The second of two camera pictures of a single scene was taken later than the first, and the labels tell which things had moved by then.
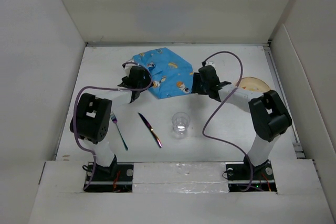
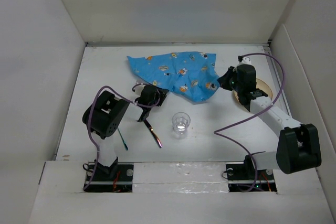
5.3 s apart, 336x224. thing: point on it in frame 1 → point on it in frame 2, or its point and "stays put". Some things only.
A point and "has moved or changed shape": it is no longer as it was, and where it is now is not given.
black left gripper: x=124 y=78 → x=161 y=94
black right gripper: x=196 y=87 → x=223 y=80
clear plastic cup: x=180 y=121 stays put
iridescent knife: x=147 y=124 stays put
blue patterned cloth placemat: x=171 y=75 has moved or changed shape
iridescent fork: x=114 y=119 stays put
